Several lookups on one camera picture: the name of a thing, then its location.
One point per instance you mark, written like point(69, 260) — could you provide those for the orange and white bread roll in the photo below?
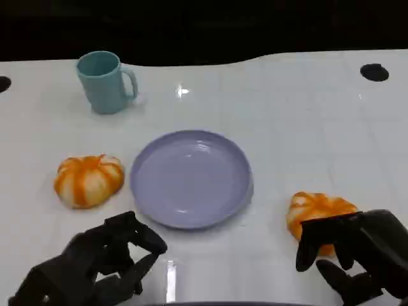
point(87, 181)
point(318, 205)

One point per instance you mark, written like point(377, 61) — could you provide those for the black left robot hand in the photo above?
point(83, 255)

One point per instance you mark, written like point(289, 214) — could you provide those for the pale green mug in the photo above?
point(102, 86)

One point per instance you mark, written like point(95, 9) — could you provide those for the lilac plate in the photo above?
point(191, 181)

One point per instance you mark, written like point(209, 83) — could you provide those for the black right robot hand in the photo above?
point(376, 242)

